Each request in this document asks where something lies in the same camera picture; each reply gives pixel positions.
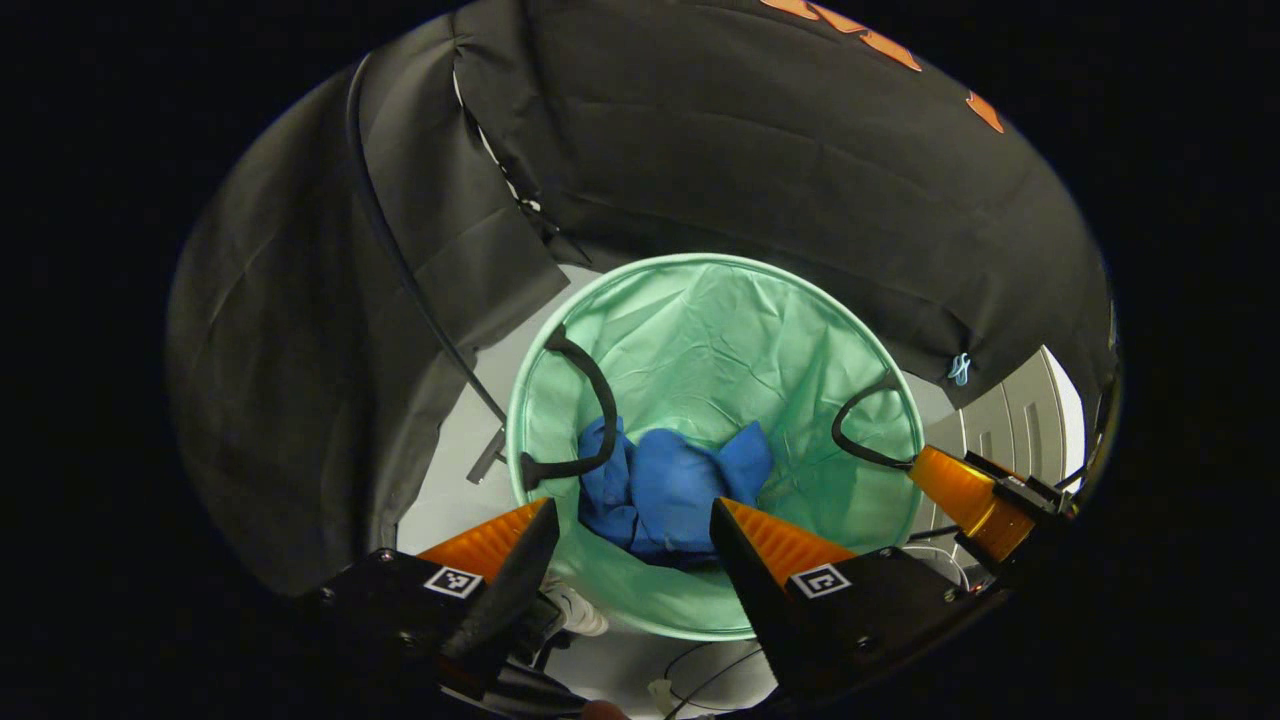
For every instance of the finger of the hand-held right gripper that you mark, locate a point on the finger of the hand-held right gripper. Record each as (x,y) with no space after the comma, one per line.
(965,495)

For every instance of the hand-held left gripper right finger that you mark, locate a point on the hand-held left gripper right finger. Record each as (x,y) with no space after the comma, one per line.
(760,590)

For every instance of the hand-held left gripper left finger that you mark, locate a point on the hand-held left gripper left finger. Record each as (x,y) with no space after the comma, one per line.
(505,600)

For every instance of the green fabric laundry hamper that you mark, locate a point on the green fabric laundry hamper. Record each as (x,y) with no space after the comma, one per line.
(720,340)

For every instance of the black metal clothes rack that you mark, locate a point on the black metal clothes rack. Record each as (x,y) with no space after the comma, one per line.
(488,456)

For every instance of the white shoe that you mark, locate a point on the white shoe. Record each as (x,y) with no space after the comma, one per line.
(580,612)

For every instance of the white panelled door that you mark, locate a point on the white panelled door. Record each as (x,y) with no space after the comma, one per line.
(1020,420)

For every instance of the small blue clip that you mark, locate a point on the small blue clip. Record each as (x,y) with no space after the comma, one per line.
(960,369)

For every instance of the black backdrop cloth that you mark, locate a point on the black backdrop cloth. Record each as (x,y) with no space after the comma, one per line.
(750,150)

